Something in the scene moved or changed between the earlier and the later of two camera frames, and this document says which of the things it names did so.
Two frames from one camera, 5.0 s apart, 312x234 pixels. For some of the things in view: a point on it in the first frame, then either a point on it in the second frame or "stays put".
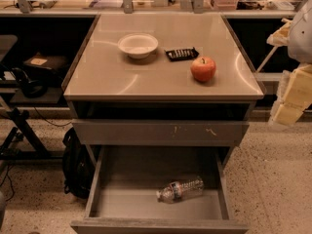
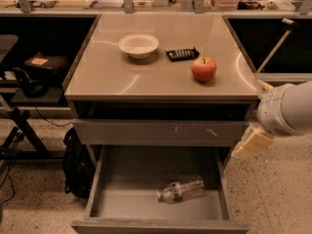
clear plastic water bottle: [176, 191] stays put
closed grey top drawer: [160, 133] stays put
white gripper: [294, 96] to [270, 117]
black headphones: [31, 89] stays put
